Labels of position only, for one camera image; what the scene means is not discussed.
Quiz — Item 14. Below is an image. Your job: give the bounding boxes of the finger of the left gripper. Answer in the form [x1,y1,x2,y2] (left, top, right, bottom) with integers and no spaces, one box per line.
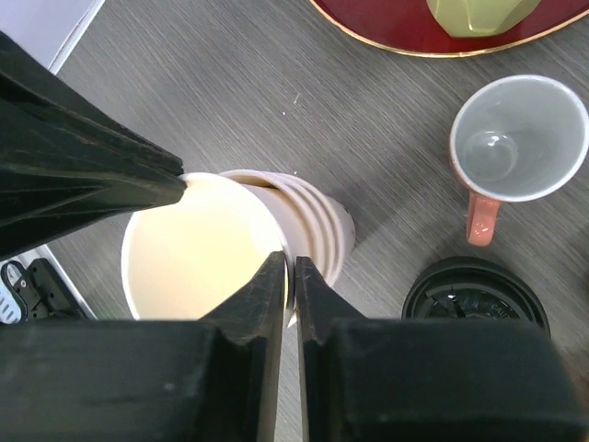
[1,35,185,258]

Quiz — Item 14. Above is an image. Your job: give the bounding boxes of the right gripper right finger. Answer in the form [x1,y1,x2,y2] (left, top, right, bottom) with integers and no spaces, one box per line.
[294,257,364,441]

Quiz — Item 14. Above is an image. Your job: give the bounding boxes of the green cup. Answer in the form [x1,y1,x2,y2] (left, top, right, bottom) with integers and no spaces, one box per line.
[426,0,540,38]

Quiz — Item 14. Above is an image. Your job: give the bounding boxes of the pink mug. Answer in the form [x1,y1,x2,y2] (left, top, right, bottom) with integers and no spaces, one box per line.
[449,75,588,247]

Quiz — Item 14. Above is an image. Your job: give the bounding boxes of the stack of white paper cups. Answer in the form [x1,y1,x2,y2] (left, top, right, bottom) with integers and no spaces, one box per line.
[121,169,355,326]

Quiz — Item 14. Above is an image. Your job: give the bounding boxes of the stack of black lids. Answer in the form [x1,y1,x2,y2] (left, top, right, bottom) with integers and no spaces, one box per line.
[401,256,551,335]

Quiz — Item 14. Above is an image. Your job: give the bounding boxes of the red round tray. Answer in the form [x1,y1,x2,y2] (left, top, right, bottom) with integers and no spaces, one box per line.
[311,1,588,59]

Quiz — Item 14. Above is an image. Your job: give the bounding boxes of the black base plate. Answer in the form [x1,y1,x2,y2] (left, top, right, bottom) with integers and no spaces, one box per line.
[1,258,90,325]

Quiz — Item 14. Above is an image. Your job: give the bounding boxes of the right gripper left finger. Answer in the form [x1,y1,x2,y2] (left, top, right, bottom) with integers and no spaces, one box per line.
[197,251,288,441]

